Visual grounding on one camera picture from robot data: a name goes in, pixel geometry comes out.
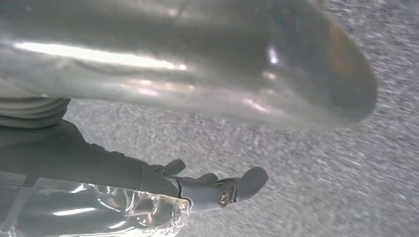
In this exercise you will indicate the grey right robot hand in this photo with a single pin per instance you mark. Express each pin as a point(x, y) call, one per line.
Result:
point(196, 65)

